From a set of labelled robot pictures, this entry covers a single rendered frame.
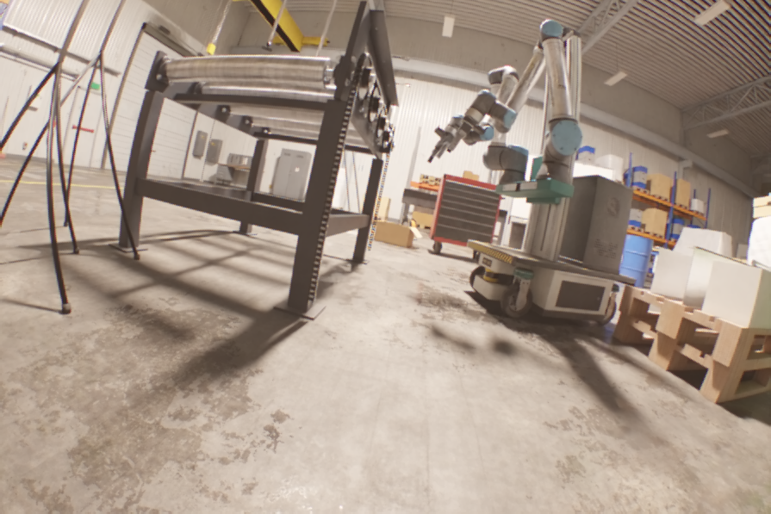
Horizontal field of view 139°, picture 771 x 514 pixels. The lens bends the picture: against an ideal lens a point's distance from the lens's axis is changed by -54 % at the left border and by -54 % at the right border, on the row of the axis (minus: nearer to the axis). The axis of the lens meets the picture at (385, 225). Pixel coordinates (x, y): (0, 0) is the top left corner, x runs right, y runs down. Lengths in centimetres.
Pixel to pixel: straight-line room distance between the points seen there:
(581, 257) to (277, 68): 171
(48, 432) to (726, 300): 184
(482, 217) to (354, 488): 345
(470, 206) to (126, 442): 359
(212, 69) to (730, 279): 220
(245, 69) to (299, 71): 24
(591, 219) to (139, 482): 194
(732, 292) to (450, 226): 300
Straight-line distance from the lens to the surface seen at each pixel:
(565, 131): 152
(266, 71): 126
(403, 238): 377
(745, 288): 144
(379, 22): 139
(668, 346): 161
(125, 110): 1143
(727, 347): 139
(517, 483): 64
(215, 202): 126
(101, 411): 64
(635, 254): 625
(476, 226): 373
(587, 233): 185
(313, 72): 117
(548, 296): 165
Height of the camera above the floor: 41
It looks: 3 degrees down
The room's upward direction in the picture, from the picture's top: 12 degrees clockwise
